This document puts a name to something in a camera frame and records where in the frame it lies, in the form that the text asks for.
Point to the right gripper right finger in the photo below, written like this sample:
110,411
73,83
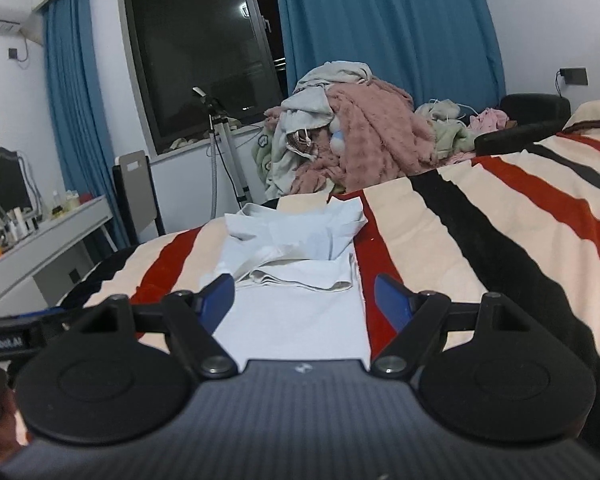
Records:
417,318

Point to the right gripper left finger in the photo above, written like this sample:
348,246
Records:
190,319

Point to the white t-shirt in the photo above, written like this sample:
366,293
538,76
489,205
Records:
298,293

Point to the white dressing table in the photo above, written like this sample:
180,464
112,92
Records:
19,292

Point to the cosmetic bottles on table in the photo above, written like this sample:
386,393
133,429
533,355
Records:
19,223

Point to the striped fleece bed blanket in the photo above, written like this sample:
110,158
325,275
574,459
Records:
514,392

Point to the grey black chair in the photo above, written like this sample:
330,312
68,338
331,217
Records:
136,195

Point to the pale green garment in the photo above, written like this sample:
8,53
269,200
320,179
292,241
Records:
451,135

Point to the pink fluffy blanket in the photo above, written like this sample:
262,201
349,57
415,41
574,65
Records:
376,137

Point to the silver tripod with phone holder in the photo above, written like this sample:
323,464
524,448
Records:
224,150

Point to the left blue curtain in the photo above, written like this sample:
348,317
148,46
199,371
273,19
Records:
76,106

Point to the blue curtain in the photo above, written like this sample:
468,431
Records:
76,106
433,49

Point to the small pink garment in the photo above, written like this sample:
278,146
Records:
490,120

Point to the black armchair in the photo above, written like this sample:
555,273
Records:
537,116

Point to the grey white hoodie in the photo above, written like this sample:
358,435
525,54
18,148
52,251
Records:
285,141

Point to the right blue curtain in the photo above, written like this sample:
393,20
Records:
433,49

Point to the dark window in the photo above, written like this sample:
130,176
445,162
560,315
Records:
231,49

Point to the white air conditioner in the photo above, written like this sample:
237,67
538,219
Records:
12,19

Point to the wavy frame mirror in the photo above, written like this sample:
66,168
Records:
17,187

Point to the black wall socket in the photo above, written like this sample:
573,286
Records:
574,76

